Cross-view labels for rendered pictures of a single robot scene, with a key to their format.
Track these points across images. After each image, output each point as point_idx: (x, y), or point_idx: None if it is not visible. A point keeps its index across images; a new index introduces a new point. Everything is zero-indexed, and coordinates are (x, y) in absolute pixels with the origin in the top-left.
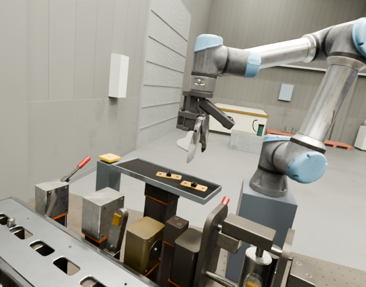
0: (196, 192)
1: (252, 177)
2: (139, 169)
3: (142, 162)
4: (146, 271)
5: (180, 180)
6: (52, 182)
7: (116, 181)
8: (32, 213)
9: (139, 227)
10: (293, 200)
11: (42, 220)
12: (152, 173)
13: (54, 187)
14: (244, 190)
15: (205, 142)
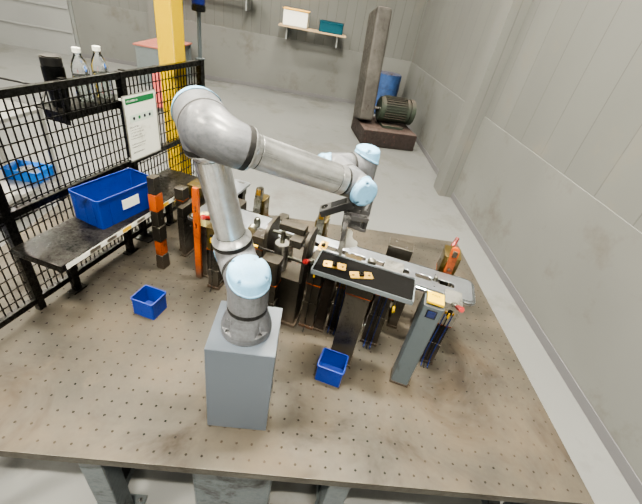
0: (330, 258)
1: (270, 317)
2: (390, 279)
3: (400, 296)
4: None
5: (348, 271)
6: (457, 299)
7: (417, 315)
8: (439, 291)
9: (355, 259)
10: (222, 307)
11: (425, 286)
12: (376, 276)
13: (448, 294)
14: (279, 313)
15: (339, 241)
